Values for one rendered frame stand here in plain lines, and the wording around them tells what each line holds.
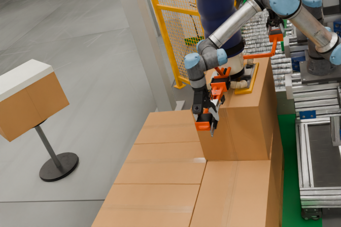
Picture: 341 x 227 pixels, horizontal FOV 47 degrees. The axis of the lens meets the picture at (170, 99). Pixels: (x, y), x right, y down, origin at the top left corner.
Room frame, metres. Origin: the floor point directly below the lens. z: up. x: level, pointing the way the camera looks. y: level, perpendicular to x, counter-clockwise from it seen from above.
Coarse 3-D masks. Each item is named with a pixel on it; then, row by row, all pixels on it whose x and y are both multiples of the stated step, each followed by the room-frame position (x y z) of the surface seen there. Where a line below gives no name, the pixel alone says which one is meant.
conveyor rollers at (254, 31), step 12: (264, 12) 4.02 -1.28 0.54; (252, 24) 3.82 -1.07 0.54; (264, 24) 3.69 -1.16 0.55; (288, 24) 3.51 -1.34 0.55; (252, 36) 3.50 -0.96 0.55; (264, 36) 3.43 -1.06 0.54; (288, 36) 3.26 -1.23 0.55; (252, 48) 3.25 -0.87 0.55; (264, 48) 3.18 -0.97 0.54; (276, 48) 3.13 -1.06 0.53; (276, 60) 2.89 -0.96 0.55; (288, 60) 2.84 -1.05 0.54; (276, 72) 2.72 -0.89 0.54; (288, 72) 2.68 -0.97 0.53; (276, 84) 2.55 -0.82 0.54
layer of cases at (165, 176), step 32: (160, 128) 2.44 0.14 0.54; (192, 128) 2.32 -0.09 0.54; (128, 160) 2.18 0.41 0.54; (160, 160) 2.07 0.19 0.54; (192, 160) 1.97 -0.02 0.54; (224, 160) 1.88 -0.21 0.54; (256, 160) 1.80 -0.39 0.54; (128, 192) 1.87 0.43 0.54; (160, 192) 1.78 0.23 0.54; (192, 192) 1.70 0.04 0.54; (224, 192) 1.62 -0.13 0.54; (256, 192) 1.54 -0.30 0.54; (96, 224) 1.68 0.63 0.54; (128, 224) 1.60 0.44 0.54; (160, 224) 1.53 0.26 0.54; (192, 224) 1.46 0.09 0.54; (224, 224) 1.40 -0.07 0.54; (256, 224) 1.34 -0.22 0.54
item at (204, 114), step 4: (204, 112) 1.62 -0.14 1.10; (208, 112) 1.61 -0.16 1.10; (200, 116) 1.61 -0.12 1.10; (204, 116) 1.59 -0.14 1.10; (208, 116) 1.58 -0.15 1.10; (212, 116) 1.59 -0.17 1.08; (200, 120) 1.57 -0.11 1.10; (204, 120) 1.56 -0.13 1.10; (208, 120) 1.55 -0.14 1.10; (196, 124) 1.56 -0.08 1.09; (200, 124) 1.55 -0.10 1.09; (204, 124) 1.54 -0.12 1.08; (208, 124) 1.54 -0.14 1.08; (196, 128) 1.57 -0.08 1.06
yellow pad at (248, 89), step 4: (244, 64) 2.23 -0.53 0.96; (256, 64) 2.18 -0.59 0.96; (248, 68) 2.12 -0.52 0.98; (252, 68) 2.13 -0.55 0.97; (256, 68) 2.13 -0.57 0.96; (252, 72) 2.08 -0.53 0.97; (256, 72) 2.09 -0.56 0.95; (252, 76) 2.05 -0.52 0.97; (240, 80) 2.04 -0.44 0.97; (248, 80) 2.01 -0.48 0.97; (252, 80) 2.01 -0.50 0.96; (248, 84) 1.97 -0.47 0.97; (252, 84) 1.96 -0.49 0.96; (240, 88) 1.95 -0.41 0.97; (244, 88) 1.94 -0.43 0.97; (248, 88) 1.93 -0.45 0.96; (252, 88) 1.93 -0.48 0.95; (236, 92) 1.94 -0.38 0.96; (240, 92) 1.93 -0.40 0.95; (244, 92) 1.92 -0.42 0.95; (248, 92) 1.91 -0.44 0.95
